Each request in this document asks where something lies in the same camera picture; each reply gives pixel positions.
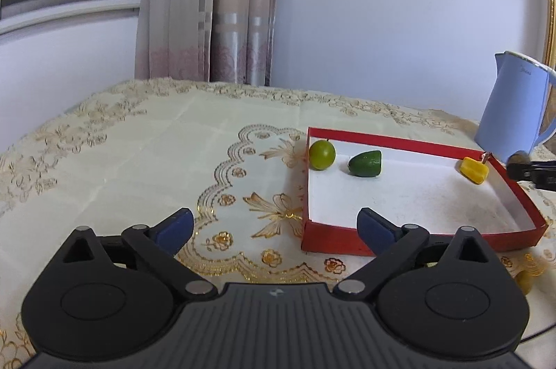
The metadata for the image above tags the small yellow pepper piece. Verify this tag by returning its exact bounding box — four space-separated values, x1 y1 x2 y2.
459 157 489 184

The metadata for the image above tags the green cucumber end piece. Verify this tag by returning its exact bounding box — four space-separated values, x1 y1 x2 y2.
348 150 383 178

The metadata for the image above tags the small green lime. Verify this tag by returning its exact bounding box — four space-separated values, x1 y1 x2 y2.
308 140 335 170

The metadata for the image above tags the sugarcane piece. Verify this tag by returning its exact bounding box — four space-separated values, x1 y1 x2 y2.
506 151 531 169

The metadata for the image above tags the brown longan round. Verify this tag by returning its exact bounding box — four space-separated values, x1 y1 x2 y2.
515 270 533 296

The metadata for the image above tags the blue electric kettle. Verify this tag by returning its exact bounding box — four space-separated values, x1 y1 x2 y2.
475 51 555 163

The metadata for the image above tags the red shallow box tray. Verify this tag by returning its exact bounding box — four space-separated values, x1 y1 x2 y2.
301 128 548 256

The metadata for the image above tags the cream embroidered tablecloth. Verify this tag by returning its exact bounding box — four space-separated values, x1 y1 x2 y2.
0 78 556 369

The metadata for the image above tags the pink floral curtain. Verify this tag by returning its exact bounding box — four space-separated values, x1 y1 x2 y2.
135 0 276 86

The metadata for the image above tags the black cable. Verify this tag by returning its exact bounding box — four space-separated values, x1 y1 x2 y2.
518 320 556 346

